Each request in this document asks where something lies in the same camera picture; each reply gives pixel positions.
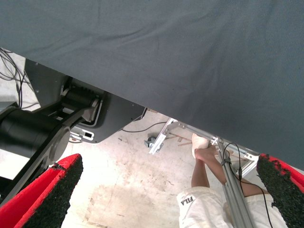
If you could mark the black robot torso link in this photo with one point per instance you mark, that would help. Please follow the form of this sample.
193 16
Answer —
23 130

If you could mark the person's bare leg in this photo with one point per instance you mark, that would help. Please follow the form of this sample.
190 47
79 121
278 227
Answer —
251 188
200 171

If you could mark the person's white shoe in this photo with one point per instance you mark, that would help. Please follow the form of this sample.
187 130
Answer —
198 143

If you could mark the grey slotted metal bracket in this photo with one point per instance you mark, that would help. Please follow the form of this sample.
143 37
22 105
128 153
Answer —
77 134

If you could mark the grey caster wheel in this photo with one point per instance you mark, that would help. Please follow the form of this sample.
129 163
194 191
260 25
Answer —
150 143

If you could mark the black robot base chassis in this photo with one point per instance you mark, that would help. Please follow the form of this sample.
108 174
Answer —
116 114

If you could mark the aluminium table leg profile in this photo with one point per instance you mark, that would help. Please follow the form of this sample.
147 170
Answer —
235 197

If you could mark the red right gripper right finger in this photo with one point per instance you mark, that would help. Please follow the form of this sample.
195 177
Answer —
287 190

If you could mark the brown wooden scrap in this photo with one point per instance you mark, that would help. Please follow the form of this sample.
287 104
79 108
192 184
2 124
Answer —
184 143

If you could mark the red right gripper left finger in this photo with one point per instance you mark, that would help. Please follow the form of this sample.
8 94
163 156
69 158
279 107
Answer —
35 197

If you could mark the short aluminium frame profile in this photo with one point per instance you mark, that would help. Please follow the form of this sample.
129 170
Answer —
160 137

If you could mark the dark grey table cloth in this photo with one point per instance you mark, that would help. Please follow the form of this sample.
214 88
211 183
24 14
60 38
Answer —
166 59

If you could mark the aluminium table frame rail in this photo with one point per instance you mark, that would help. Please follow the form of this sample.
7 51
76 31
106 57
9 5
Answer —
190 129

